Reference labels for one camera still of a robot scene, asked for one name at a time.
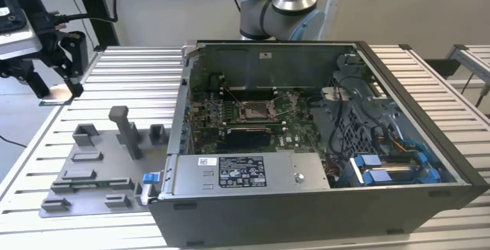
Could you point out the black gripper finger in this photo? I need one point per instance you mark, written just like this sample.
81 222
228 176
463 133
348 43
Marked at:
74 58
33 81

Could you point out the silver CPU plate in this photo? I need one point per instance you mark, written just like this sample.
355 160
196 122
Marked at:
57 96

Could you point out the CPU socket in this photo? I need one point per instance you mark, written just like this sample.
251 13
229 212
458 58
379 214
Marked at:
255 113

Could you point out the black RAM slot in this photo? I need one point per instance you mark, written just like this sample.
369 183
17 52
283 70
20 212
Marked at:
256 123

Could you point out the blue case latch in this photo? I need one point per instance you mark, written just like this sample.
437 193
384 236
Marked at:
149 177

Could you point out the grey parts rack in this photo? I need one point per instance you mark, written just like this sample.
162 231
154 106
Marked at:
114 204

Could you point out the white case sticker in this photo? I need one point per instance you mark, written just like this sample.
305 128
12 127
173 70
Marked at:
264 55

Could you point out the silver power supply unit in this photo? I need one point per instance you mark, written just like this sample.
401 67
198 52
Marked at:
190 175

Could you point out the black expansion card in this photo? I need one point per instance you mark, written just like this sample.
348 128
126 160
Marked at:
247 138

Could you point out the thin metal locking lever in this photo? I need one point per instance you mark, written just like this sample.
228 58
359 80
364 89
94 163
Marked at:
287 110

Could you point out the green motherboard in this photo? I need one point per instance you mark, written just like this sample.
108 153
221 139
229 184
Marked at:
300 139

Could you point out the round silver metal part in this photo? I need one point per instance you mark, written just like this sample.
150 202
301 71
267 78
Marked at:
332 93

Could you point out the black open PC case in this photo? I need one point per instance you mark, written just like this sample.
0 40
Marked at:
267 221

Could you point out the grey metal drive cage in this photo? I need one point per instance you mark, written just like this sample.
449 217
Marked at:
355 129

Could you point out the blue disk carrier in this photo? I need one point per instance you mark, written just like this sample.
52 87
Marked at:
369 160
376 176

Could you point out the black box under table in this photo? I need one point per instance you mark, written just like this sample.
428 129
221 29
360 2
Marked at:
441 67

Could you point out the slatted metal side table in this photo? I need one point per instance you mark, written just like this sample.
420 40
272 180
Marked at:
472 58

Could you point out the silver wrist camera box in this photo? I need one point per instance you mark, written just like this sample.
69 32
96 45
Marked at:
14 45

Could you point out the black upright frame post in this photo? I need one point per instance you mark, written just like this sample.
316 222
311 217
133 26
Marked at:
100 9

